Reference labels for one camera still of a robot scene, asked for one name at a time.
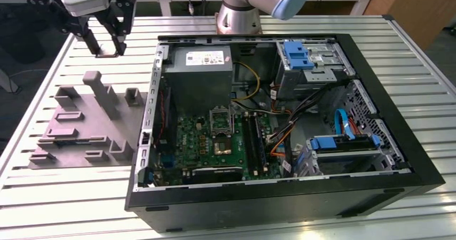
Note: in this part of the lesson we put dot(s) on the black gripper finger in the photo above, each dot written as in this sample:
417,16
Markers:
124,15
91,40

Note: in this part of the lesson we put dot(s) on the silver CPU chip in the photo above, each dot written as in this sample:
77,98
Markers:
107,55

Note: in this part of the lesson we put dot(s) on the CPU socket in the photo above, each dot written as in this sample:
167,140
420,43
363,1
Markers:
223,147

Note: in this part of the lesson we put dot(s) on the black office chair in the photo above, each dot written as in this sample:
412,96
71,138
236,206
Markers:
17,45

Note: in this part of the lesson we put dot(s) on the grey power supply unit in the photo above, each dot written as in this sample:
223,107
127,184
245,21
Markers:
199,87

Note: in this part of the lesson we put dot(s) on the grey parts rack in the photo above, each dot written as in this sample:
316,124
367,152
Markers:
96,133

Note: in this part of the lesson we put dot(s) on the green RAM stick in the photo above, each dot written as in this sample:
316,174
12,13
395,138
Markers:
76,141

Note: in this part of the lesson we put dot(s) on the blue drive latch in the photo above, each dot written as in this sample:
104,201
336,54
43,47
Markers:
295,55

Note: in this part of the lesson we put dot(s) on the green motherboard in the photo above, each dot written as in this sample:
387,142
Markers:
188,154

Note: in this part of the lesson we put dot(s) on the blue port connector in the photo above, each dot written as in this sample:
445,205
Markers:
149,177

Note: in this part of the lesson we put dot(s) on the black RAM slot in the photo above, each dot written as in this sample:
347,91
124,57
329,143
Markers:
259,143
249,143

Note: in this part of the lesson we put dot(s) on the metal drive cage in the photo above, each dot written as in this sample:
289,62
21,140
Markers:
320,75

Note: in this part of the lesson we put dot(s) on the black graphics card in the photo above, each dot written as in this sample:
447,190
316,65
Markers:
217,174

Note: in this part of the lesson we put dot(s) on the hard disk in blue carrier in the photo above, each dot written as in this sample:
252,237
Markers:
324,143

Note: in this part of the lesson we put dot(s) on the black PC case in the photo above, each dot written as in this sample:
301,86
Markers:
249,210

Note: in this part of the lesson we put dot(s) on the wooden cabinet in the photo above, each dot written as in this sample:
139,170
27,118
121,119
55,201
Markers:
420,10

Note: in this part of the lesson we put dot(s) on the metal disk bay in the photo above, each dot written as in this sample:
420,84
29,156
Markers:
387,158

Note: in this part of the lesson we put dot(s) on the white wrist camera black face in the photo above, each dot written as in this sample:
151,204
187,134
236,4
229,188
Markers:
85,2

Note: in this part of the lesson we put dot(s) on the blue drive rail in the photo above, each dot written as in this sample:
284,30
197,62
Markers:
303,159

